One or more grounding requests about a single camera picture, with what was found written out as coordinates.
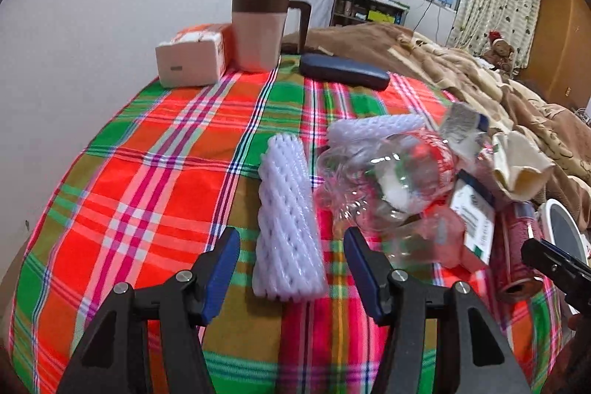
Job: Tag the white and blue medicine box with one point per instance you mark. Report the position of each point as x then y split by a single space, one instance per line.
475 228
461 126

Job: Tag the white storage shelf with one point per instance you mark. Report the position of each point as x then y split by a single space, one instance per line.
364 8

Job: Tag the brown teddy bear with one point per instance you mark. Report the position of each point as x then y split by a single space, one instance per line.
501 50

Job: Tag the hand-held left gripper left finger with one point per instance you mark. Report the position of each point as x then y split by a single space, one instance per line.
224 269

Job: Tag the navy glasses case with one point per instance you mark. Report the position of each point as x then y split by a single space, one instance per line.
341 72

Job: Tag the white and orange tissue box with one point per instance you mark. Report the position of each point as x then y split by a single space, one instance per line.
189 61

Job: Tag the brown patterned blanket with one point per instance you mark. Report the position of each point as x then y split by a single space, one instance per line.
461 71

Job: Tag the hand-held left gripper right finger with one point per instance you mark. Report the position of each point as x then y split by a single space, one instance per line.
362 278

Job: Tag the white yogurt cup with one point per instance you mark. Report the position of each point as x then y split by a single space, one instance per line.
561 228

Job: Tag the yellow green box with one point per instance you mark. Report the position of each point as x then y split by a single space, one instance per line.
382 15

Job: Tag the wooden wardrobe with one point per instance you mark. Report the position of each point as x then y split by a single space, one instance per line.
563 43

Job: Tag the white foam fruit net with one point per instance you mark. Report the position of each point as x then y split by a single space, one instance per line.
286 214
369 128

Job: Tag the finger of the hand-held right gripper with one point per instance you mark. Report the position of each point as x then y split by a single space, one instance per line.
554 255

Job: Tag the brown and steel mug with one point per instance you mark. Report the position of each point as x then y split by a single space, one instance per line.
258 38

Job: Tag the red green plaid tablecloth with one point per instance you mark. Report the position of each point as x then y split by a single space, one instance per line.
161 172

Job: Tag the crushed clear plastic bottle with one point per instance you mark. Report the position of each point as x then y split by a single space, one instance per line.
369 191

